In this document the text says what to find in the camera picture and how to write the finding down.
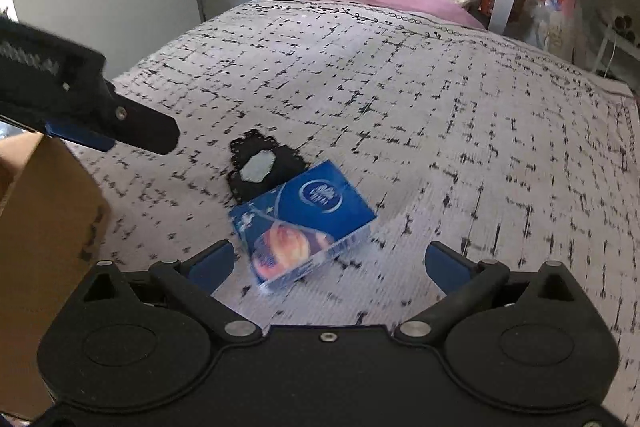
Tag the printed plastic bag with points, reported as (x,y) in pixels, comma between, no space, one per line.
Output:
(560,22)

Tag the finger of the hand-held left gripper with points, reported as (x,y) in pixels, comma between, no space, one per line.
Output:
(80,136)
(150,132)

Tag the brown cardboard box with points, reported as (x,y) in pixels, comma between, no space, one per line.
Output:
(45,227)

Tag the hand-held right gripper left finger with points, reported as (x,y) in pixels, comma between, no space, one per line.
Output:
(212,261)

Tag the white black printed blanket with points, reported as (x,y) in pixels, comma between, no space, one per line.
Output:
(425,107)

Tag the blue tissue packet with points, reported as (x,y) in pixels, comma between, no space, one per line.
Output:
(310,212)

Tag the black lace cloth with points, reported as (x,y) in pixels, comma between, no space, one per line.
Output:
(285,159)

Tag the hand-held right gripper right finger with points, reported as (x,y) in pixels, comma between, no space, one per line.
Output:
(446,264)

